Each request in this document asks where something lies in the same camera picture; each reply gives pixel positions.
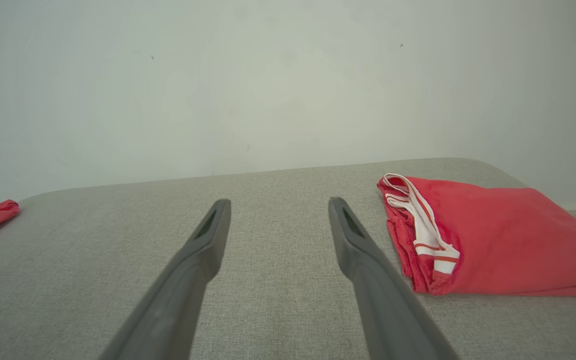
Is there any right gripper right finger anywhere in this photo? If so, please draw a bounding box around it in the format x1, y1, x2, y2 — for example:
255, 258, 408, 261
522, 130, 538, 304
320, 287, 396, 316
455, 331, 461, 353
328, 196, 461, 360

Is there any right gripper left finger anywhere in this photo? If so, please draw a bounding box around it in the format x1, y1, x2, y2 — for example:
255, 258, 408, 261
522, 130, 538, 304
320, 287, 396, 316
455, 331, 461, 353
99, 198, 232, 360

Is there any red Bulls 23 basketball jersey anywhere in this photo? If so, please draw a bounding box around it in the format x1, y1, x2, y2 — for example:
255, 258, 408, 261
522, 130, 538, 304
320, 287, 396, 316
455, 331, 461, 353
377, 173, 576, 298

